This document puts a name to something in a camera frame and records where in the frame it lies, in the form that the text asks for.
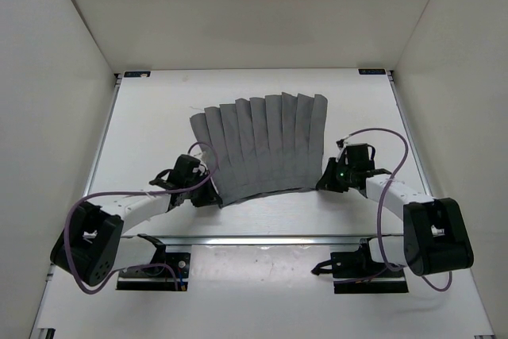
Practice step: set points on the white front cover board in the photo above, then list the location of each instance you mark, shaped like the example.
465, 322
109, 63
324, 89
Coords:
267, 292

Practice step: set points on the grey pleated skirt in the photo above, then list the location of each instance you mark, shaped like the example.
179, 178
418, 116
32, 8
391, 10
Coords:
263, 146

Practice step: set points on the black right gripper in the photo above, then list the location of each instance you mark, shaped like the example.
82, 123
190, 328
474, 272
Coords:
327, 182

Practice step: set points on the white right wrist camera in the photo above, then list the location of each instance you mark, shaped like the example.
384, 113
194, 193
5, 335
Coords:
342, 144

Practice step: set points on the aluminium table edge rail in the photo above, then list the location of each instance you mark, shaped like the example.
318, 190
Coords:
260, 240

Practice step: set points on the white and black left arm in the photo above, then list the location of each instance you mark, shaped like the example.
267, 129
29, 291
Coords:
89, 244

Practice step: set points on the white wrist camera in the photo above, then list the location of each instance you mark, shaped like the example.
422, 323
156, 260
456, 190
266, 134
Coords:
203, 157
342, 144

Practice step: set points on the blue label sticker right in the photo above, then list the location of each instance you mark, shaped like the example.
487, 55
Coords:
371, 71

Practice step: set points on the blue label sticker left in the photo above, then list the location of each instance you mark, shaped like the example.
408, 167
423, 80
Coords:
136, 74

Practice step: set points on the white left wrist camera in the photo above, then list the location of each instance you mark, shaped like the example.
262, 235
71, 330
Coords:
203, 157

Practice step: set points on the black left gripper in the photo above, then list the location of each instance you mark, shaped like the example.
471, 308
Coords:
209, 198

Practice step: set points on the blue label sticker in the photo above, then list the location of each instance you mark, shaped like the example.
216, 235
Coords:
371, 71
136, 74

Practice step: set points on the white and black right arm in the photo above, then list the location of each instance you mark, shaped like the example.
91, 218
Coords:
415, 231

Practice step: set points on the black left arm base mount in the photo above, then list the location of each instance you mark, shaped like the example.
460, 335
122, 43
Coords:
145, 263

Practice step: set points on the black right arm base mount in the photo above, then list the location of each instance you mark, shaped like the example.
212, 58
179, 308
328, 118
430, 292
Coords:
356, 273

